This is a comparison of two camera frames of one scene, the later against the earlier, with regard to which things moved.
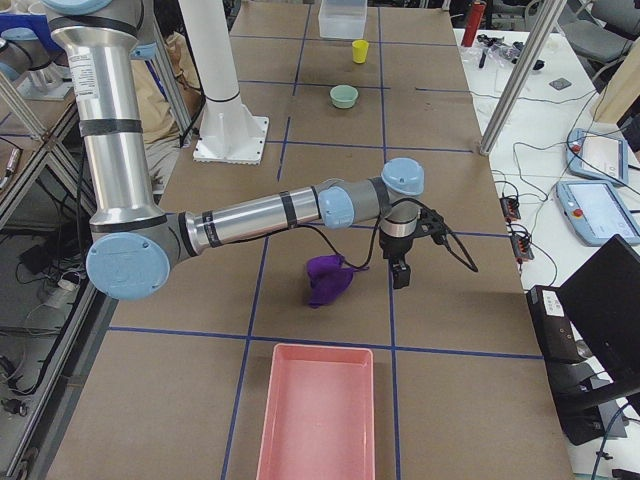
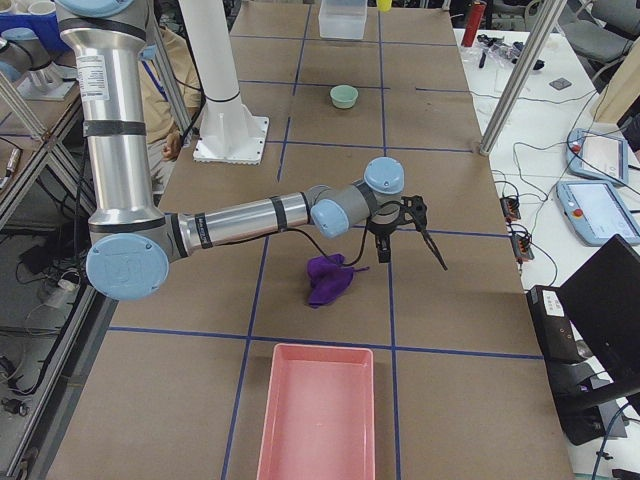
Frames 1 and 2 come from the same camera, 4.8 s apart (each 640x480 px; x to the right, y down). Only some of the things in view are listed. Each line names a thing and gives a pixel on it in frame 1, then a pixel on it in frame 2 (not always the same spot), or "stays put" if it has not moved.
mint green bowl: x=343 y=96 stays put
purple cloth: x=328 y=277 stays put
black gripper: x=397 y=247 -> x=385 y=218
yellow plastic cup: x=359 y=51 -> x=384 y=6
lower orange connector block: x=522 y=248 stays put
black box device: x=553 y=325 stays put
